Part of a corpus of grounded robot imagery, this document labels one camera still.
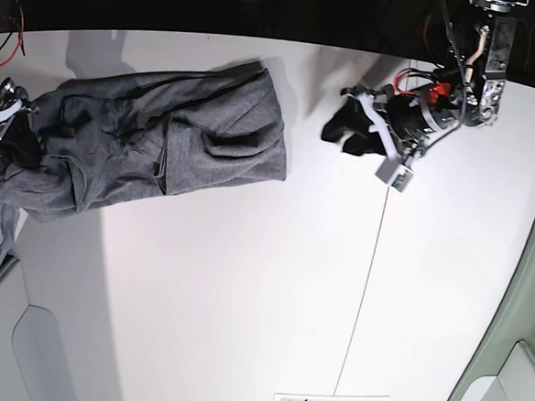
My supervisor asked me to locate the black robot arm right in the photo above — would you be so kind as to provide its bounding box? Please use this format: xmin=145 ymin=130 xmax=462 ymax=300
xmin=0 ymin=0 xmax=42 ymax=169

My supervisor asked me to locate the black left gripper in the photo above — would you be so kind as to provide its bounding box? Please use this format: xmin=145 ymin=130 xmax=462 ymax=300
xmin=321 ymin=85 xmax=458 ymax=157

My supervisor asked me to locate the grey t-shirt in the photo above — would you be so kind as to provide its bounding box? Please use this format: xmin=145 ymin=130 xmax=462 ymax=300
xmin=0 ymin=65 xmax=287 ymax=222

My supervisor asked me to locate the white panel left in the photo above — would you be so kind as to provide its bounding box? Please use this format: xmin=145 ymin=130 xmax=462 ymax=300
xmin=0 ymin=259 xmax=78 ymax=401

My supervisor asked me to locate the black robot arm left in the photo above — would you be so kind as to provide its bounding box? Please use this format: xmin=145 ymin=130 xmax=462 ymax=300
xmin=321 ymin=0 xmax=529 ymax=165

